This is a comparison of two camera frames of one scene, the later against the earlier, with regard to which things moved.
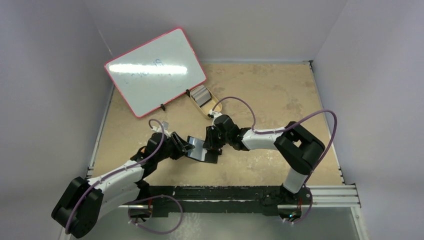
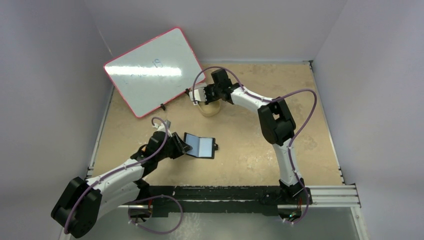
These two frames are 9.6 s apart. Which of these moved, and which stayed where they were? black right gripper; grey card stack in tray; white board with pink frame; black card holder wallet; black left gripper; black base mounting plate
Moved: black card holder wallet; black right gripper
Stayed: black left gripper; white board with pink frame; grey card stack in tray; black base mounting plate
